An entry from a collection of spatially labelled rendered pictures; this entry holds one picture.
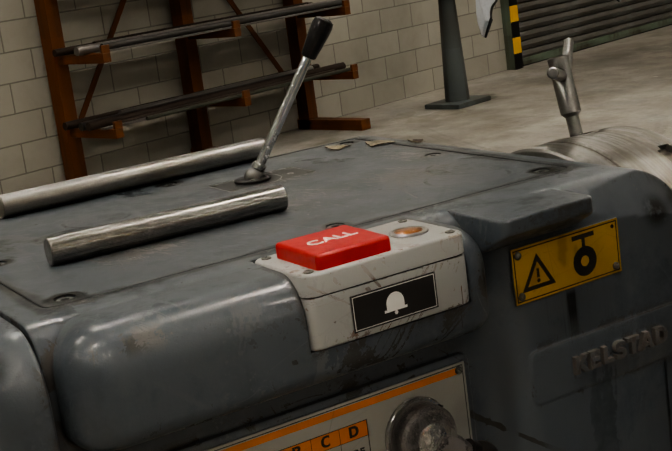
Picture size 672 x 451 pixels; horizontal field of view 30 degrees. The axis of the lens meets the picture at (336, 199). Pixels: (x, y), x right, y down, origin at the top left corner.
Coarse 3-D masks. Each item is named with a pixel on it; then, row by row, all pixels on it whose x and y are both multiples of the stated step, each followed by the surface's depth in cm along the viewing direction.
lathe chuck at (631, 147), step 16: (608, 128) 132; (624, 128) 130; (640, 128) 129; (576, 144) 126; (592, 144) 125; (608, 144) 125; (624, 144) 125; (640, 144) 125; (656, 144) 125; (624, 160) 122; (640, 160) 122; (656, 160) 123
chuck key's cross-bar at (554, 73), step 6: (564, 42) 152; (570, 42) 151; (564, 48) 149; (570, 48) 148; (570, 54) 145; (570, 60) 142; (570, 66) 140; (552, 72) 122; (558, 72) 122; (564, 72) 129; (552, 78) 122; (558, 78) 125; (564, 78) 129
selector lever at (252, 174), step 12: (300, 72) 117; (300, 84) 117; (288, 96) 117; (288, 108) 118; (276, 120) 118; (276, 132) 118; (264, 144) 118; (264, 156) 118; (252, 168) 118; (264, 168) 118; (240, 180) 118; (252, 180) 117; (264, 180) 118
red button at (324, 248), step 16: (288, 240) 88; (304, 240) 88; (320, 240) 87; (336, 240) 86; (352, 240) 86; (368, 240) 85; (384, 240) 86; (288, 256) 87; (304, 256) 85; (320, 256) 83; (336, 256) 84; (352, 256) 85; (368, 256) 85
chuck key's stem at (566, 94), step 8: (560, 56) 131; (552, 64) 131; (560, 64) 131; (568, 64) 131; (568, 72) 131; (552, 80) 132; (568, 80) 131; (560, 88) 131; (568, 88) 131; (560, 96) 131; (568, 96) 131; (576, 96) 131; (560, 104) 131; (568, 104) 131; (576, 104) 131; (560, 112) 132; (568, 112) 131; (576, 112) 131; (568, 120) 132; (576, 120) 131; (568, 128) 132; (576, 128) 131
